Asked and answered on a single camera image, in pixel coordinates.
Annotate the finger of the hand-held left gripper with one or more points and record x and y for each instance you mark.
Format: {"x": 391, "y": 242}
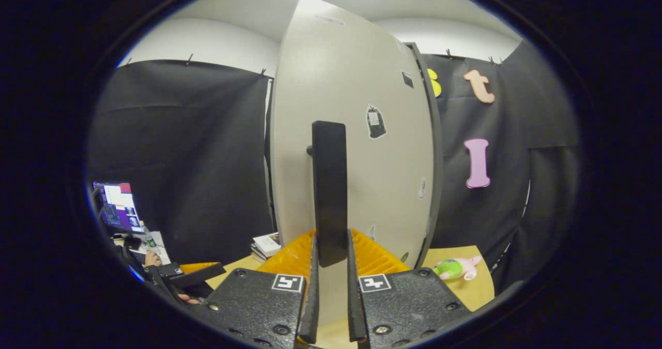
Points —
{"x": 199, "y": 275}

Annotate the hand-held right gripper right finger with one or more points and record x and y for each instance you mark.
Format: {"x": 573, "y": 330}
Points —
{"x": 352, "y": 307}

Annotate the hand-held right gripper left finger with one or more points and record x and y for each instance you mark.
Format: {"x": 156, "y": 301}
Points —
{"x": 313, "y": 307}

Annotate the beige cabinet door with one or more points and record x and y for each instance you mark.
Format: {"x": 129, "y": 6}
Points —
{"x": 382, "y": 194}

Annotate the small bottle with green label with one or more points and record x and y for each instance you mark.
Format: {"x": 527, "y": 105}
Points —
{"x": 150, "y": 241}

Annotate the stack of books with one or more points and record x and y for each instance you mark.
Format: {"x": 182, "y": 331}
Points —
{"x": 268, "y": 244}

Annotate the computer monitor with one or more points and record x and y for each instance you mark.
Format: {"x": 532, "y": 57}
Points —
{"x": 119, "y": 207}

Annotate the pink and green plush toy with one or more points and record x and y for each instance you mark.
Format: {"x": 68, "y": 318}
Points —
{"x": 452, "y": 269}

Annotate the black backdrop cloth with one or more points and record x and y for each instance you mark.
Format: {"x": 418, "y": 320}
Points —
{"x": 196, "y": 157}

